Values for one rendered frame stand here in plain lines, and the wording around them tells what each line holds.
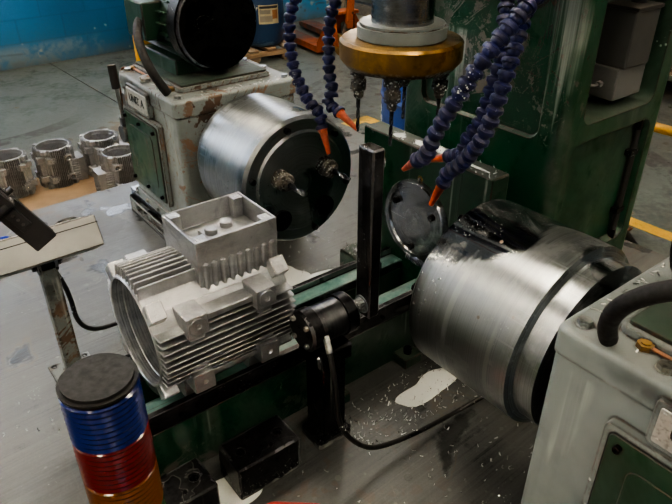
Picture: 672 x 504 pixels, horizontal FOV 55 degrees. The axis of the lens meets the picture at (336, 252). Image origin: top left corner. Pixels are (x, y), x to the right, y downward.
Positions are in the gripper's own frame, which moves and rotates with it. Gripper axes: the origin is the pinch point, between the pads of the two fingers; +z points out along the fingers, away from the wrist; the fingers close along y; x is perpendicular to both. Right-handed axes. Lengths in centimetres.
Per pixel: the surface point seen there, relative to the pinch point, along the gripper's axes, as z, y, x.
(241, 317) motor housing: 22.0, -14.8, -10.4
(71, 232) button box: 14.1, 16.2, -1.3
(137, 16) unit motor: 11, 56, -38
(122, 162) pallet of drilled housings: 116, 215, -24
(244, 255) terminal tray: 18.3, -10.5, -16.3
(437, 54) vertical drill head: 14, -14, -53
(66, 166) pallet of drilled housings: 112, 242, -3
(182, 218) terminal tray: 13.9, -1.0, -14.1
